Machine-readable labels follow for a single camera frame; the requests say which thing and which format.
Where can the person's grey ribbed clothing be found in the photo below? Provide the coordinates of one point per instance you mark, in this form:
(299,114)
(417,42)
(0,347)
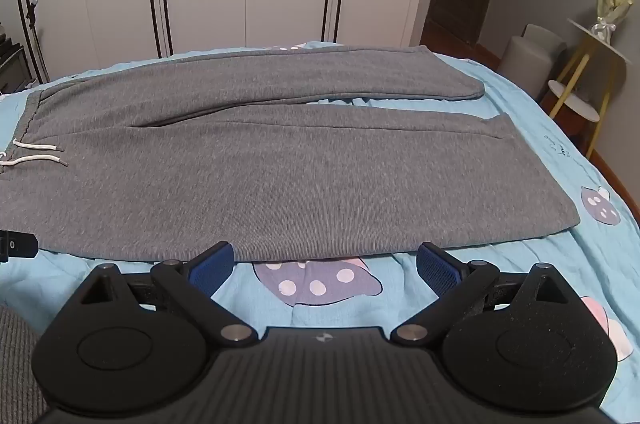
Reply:
(17,369)

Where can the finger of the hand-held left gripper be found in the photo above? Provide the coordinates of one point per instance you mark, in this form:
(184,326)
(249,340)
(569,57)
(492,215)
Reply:
(20,246)

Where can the grey pants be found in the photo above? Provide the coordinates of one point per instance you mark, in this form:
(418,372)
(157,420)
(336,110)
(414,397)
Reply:
(280,153)

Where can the grey cylindrical stool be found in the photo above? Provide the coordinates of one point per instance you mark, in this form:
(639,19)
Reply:
(530,58)

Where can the light blue printed bed sheet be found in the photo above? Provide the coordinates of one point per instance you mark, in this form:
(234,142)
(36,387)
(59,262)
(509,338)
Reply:
(530,153)

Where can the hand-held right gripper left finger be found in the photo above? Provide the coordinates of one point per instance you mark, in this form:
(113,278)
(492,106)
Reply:
(215,268)

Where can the white side table yellow legs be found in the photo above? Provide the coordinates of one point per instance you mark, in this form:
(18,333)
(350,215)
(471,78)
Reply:
(575,101)

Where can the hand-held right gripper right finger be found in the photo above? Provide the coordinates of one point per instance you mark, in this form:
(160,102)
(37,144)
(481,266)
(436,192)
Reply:
(438,269)

